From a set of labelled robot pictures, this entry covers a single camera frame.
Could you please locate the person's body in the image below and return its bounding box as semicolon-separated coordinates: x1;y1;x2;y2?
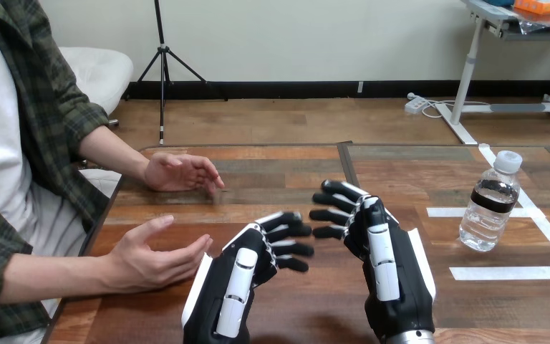
0;0;122;344

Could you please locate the white cushioned chair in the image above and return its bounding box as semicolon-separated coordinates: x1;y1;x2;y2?
58;46;135;127

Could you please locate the clear water bottle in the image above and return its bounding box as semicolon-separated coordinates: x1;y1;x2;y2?
458;150;524;253

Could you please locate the tangle of cables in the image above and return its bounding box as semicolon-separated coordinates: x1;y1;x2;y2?
407;92;491;120

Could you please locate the black tripod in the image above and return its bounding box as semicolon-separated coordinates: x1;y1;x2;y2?
122;0;229;145

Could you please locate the white desk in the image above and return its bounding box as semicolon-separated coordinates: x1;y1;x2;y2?
434;0;550;145

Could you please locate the white power strip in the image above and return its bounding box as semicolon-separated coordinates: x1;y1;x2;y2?
404;95;429;115

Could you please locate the orange thing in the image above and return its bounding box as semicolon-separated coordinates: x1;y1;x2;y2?
513;0;550;15

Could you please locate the person's hand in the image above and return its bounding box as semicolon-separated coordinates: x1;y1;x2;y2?
106;214;213;294
143;151;226;196

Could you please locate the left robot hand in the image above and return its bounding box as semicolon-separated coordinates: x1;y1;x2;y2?
181;211;315;344

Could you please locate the person's forearm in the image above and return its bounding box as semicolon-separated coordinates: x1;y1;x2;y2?
0;252;115;306
78;125;150;183

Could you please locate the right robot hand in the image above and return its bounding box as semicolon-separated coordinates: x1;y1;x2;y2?
309;179;437;343

